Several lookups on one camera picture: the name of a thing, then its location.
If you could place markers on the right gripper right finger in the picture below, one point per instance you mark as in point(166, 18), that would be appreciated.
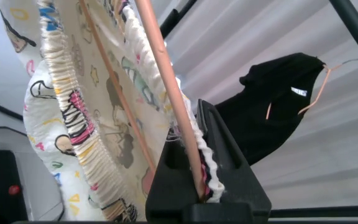
point(232, 174)

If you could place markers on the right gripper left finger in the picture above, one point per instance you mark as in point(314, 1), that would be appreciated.
point(172, 186)

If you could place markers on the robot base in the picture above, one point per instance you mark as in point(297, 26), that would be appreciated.
point(17, 180)

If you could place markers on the black t-shirt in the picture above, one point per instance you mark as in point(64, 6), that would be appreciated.
point(269, 109)

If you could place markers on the pink clothes hanger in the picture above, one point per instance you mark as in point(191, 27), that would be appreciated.
point(319, 93)
point(166, 77)

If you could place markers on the cream printed garment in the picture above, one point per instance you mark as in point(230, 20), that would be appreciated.
point(82, 109)

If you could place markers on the black clothes rack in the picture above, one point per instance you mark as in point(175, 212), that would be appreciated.
point(356, 28)

